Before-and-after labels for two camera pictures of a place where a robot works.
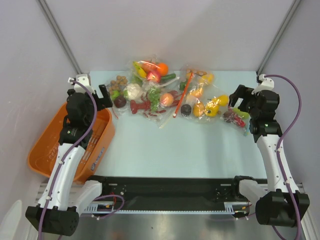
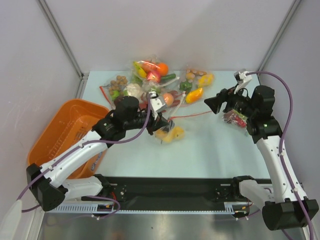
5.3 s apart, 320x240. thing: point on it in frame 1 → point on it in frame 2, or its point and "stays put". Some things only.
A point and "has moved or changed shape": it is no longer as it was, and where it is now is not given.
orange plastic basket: (42, 157) stays put
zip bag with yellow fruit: (202, 102) → (171, 132)
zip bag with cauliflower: (123, 94) stays put
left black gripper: (102, 103) → (156, 124)
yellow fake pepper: (212, 108) has moved or changed shape
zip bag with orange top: (151, 71) stays put
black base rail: (172, 193) stays put
